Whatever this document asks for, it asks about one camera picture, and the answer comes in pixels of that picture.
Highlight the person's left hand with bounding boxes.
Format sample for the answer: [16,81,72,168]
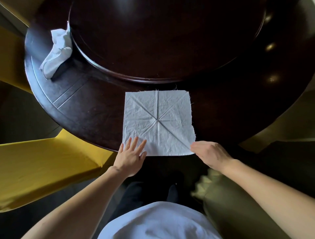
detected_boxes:
[113,137,147,178]

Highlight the person's right hand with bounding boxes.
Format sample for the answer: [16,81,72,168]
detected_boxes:
[191,141,237,173]

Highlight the white cloth napkin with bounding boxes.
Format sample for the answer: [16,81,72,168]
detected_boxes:
[122,90,197,157]
[39,21,73,80]

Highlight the person's left forearm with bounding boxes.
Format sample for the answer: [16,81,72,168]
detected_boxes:
[22,166,128,239]

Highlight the person's right forearm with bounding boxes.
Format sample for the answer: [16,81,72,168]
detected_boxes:
[221,159,315,238]

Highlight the person's black trousers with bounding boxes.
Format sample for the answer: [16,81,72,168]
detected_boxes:
[109,172,185,222]

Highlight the person's white shirt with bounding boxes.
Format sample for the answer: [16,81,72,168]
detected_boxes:
[98,201,222,239]

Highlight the yellow covered chair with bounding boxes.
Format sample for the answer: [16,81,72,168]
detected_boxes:
[238,73,315,153]
[191,168,292,239]
[0,0,33,94]
[0,129,118,213]

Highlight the dark wooden lazy susan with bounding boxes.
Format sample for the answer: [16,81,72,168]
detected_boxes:
[68,0,268,84]

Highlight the folded white cloth napkin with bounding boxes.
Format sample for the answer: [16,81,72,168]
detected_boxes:
[39,21,73,80]

